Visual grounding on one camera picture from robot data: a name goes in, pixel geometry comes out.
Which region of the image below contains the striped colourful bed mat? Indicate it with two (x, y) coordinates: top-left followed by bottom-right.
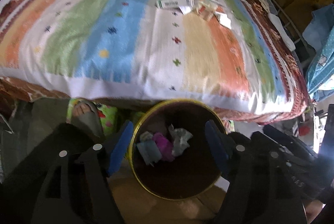
(0, 0), (295, 114)

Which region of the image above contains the white folded paper square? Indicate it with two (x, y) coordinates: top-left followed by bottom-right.
(216, 12), (232, 29)

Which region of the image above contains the person's foot in slipper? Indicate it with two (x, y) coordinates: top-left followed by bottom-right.
(71, 100), (104, 139)

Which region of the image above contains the white rolled cloth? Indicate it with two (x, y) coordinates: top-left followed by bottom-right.
(268, 13), (296, 52)

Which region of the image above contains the brown floral blanket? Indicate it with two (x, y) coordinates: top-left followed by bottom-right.
(0, 0), (311, 125)

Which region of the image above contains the green white medicine box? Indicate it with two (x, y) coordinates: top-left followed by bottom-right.
(156, 0), (194, 9)

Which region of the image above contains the round dark trash bin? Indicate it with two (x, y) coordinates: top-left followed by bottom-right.
(129, 99), (225, 201)

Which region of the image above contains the blue patterned fabric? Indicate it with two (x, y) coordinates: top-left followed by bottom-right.
(302, 4), (333, 102)

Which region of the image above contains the beige wrapper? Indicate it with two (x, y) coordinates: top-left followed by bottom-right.
(194, 0), (218, 21)

